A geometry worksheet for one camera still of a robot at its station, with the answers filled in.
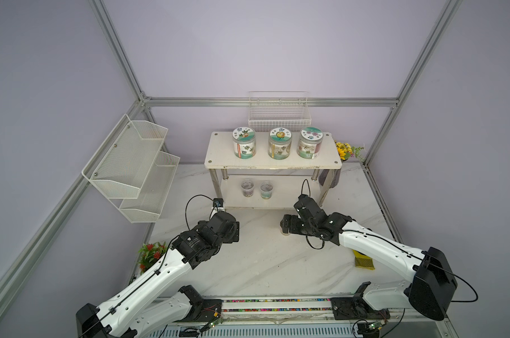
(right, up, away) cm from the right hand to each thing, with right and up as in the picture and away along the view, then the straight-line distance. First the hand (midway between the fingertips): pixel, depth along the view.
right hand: (290, 227), depth 83 cm
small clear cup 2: (-9, +15, +12) cm, 22 cm away
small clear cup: (-18, +16, +12) cm, 27 cm away
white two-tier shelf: (-10, +23, -9) cm, 26 cm away
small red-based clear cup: (-3, 0, -9) cm, 10 cm away
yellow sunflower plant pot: (+26, +32, +9) cm, 42 cm away
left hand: (-26, +1, -6) cm, 27 cm away
